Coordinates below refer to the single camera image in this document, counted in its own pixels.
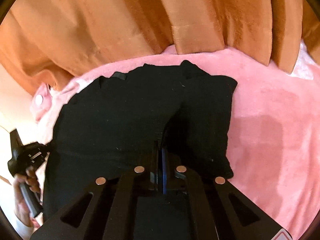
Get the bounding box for black small garment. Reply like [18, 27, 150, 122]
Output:
[43, 60, 237, 220]

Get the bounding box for pink fleece blanket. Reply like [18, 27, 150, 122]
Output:
[36, 44, 319, 239]

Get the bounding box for person's left hand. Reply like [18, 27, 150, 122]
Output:
[13, 167, 41, 227]

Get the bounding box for orange curtain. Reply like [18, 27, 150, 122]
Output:
[1, 0, 319, 94]

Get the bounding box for pink plush pillow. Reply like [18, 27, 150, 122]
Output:
[29, 83, 52, 122]

